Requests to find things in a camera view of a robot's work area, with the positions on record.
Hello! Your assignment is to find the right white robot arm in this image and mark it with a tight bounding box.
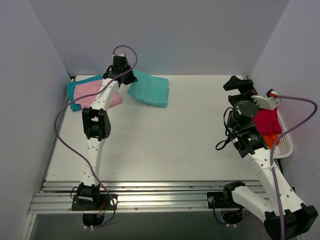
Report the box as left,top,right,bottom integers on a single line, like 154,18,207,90
222,75,318,240

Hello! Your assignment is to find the pink folded t shirt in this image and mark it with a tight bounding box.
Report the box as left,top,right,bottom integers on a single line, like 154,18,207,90
73,79,122,111

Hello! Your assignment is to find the white plastic basket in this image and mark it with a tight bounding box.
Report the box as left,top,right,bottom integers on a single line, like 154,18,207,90
273,112,294,159

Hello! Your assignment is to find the orange t shirt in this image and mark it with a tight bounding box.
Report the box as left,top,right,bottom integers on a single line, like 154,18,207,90
263,134,280,149

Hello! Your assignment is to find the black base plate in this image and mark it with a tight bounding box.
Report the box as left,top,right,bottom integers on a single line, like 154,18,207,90
71,193,118,211
206,191,242,209

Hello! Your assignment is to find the thin black cable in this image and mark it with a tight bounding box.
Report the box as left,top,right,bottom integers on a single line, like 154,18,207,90
215,106,238,151

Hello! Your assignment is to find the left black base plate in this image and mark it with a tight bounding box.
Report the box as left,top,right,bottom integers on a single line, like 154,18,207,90
71,193,118,211

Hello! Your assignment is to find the teal folded t shirt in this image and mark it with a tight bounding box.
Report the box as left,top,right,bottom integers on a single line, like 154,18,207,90
66,75,103,112

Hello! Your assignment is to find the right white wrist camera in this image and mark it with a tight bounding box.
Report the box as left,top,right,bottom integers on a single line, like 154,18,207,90
251,89,280,110

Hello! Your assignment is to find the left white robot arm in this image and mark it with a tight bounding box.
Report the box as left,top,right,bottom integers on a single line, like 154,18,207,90
76,53,137,210

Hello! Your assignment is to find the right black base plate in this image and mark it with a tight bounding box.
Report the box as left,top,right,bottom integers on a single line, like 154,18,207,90
206,191,242,209

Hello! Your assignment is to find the mint green t shirt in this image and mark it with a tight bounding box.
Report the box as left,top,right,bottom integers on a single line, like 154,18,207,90
127,69,170,108

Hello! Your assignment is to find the magenta t shirt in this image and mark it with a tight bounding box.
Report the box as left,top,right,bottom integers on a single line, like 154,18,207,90
253,108,282,136

